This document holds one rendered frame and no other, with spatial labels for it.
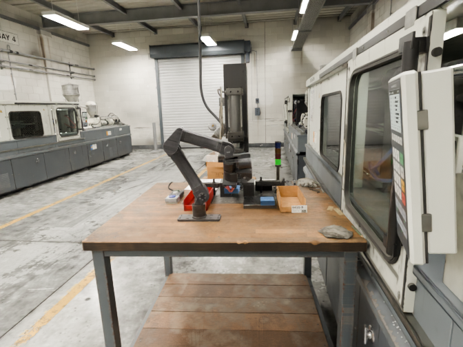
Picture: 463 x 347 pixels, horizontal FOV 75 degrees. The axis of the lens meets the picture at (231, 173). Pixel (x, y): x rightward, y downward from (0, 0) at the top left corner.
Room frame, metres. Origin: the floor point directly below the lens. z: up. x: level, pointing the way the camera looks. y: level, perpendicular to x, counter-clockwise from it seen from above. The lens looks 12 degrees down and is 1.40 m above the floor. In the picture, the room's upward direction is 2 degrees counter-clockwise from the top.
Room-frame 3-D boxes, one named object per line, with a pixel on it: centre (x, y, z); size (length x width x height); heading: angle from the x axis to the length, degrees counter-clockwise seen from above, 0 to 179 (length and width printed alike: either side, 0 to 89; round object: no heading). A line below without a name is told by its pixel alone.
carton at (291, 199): (1.50, -0.31, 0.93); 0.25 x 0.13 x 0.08; 176
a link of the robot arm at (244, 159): (1.36, -0.03, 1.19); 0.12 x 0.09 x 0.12; 96
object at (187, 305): (1.57, 0.02, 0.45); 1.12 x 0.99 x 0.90; 86
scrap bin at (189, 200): (1.57, 0.18, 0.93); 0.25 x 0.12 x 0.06; 176
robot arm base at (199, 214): (1.34, 0.16, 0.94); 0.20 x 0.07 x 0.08; 86
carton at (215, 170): (5.27, 0.13, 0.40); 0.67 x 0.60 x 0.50; 167
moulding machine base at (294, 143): (7.25, -1.88, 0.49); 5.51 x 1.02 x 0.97; 172
